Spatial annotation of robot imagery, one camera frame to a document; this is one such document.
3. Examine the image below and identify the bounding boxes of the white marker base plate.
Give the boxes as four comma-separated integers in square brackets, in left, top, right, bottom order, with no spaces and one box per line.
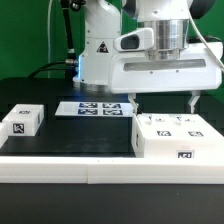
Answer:
[55,101,133,117]

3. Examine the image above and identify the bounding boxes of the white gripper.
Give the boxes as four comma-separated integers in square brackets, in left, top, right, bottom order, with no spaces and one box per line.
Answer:
[108,43,222,115]

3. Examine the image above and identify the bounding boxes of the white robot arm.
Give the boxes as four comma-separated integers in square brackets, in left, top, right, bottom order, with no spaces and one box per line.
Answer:
[61,0,224,107]

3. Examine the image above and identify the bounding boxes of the white cabinet body box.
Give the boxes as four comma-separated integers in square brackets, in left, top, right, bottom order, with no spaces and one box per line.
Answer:
[131,114,224,159]

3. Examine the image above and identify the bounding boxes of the white U-shaped fence frame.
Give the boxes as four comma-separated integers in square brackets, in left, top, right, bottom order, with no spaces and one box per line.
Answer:
[0,109,224,185]

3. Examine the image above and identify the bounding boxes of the black cable bundle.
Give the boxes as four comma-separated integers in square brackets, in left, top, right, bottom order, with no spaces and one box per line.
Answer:
[27,0,81,80]

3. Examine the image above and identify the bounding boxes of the white cable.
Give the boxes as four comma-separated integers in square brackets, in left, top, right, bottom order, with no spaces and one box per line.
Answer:
[47,0,55,79]

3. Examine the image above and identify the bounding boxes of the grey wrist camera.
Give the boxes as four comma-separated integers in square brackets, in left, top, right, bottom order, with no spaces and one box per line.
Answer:
[113,27,154,52]

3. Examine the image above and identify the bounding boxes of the white cabinet top block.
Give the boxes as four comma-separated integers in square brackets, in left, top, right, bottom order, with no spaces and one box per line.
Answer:
[2,104,44,136]

